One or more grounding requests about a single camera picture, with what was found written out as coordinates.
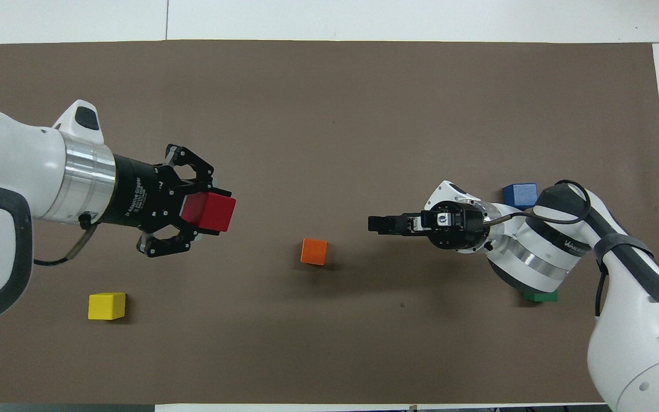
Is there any blue cube block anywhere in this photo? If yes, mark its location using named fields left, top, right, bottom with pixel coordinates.
left=502, top=183, right=538, bottom=210

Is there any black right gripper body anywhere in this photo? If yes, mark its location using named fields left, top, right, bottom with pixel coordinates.
left=420, top=204, right=488, bottom=253

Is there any brown table mat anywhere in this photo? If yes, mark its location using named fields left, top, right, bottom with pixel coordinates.
left=0, top=40, right=659, bottom=406

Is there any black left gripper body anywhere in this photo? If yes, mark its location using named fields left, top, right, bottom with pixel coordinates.
left=98, top=153, right=211, bottom=233

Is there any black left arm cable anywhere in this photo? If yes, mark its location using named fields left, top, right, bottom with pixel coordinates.
left=33, top=213, right=100, bottom=267

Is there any red cube block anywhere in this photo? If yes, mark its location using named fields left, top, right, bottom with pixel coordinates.
left=180, top=192, right=237, bottom=233

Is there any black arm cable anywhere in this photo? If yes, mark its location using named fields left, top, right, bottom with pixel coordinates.
left=480, top=180, right=609, bottom=318
left=33, top=213, right=100, bottom=267

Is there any orange cube block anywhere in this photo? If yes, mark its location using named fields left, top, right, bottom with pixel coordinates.
left=300, top=238, right=328, bottom=266

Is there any yellow cube block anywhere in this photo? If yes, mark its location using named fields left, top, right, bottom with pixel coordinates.
left=88, top=292, right=127, bottom=321

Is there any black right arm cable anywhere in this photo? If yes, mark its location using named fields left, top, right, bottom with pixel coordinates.
left=480, top=180, right=609, bottom=318

